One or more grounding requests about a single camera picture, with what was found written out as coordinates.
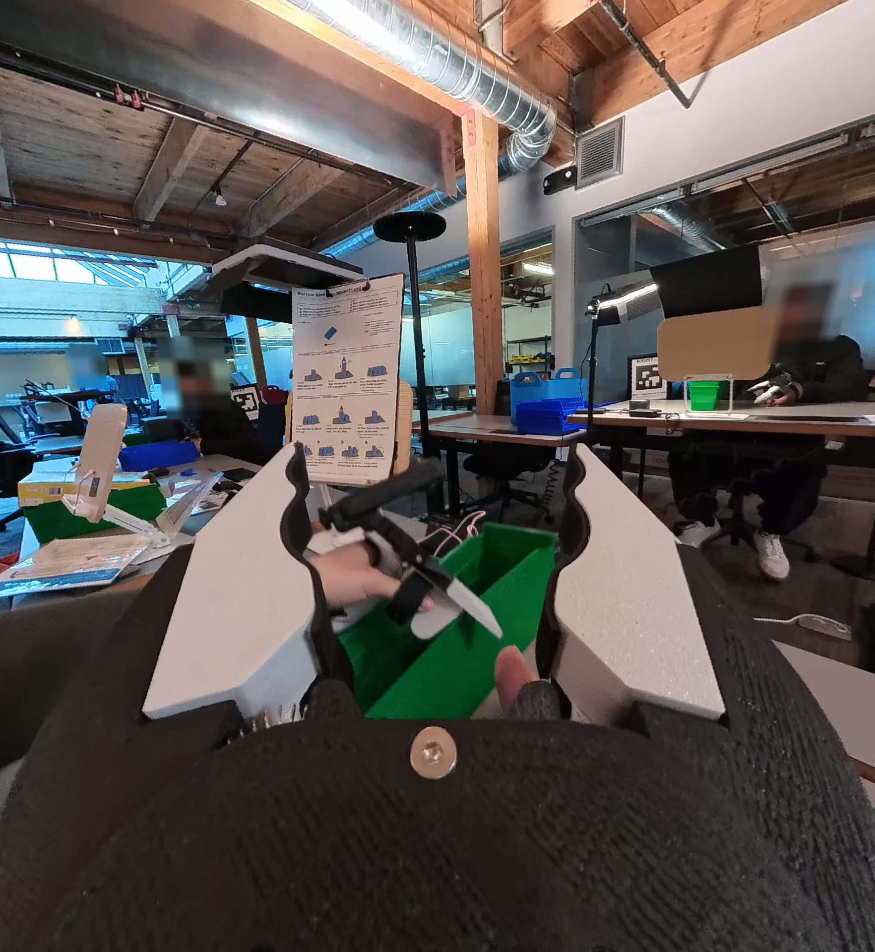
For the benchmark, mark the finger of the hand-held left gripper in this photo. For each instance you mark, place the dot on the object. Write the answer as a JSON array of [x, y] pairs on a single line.
[[475, 610]]

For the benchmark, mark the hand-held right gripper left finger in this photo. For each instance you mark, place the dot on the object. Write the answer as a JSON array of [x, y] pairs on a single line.
[[244, 610]]

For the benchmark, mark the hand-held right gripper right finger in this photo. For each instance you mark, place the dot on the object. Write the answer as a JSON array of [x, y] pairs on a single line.
[[623, 625]]

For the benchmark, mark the green plastic bin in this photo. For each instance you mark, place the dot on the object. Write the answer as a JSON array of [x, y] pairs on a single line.
[[422, 669]]

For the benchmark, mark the person's right hand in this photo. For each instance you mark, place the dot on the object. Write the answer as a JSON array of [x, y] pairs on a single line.
[[516, 677]]

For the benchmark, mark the instruction sheet on stand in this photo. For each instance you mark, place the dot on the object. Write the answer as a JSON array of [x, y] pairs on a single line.
[[404, 424]]

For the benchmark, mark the wooden office desk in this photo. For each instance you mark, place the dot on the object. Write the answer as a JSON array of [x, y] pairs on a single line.
[[482, 428]]

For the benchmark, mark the printed paper sheet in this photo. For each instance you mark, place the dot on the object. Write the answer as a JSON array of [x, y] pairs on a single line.
[[188, 502], [58, 561]]

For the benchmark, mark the printed instruction sheet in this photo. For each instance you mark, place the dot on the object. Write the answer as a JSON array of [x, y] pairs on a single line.
[[348, 372]]

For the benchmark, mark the blue plastic bin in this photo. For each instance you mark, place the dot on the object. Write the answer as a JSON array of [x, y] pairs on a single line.
[[158, 455], [549, 418]]

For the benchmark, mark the green yellow box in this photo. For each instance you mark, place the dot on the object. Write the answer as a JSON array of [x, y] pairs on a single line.
[[58, 517]]

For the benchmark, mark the white phone stand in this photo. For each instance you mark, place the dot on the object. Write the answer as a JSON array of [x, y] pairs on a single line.
[[101, 454]]

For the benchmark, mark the small green bin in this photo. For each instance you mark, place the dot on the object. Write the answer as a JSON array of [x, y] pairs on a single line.
[[707, 396]]

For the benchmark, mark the white tilted monitor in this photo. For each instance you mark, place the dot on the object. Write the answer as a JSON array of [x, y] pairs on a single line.
[[281, 264]]

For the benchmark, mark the long wooden desk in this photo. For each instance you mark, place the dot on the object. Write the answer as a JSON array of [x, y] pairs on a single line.
[[780, 420]]

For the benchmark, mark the black floor lamp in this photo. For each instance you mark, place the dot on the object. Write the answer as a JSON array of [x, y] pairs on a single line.
[[410, 225]]

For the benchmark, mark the tan rounded panel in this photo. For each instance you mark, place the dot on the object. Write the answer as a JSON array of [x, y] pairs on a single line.
[[713, 342]]

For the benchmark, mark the studio light on stand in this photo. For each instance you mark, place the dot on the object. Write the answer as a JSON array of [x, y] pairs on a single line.
[[623, 297]]

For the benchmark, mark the black sprinkler pipe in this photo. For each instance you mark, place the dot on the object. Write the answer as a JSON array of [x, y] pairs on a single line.
[[646, 44]]

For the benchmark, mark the wooden support post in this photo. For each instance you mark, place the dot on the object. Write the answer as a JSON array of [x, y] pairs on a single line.
[[482, 260]]

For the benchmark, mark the wall vent grille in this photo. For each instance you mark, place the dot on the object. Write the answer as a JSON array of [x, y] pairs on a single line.
[[600, 152]]

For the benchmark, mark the silver air duct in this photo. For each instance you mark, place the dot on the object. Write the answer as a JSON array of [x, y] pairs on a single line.
[[475, 67]]

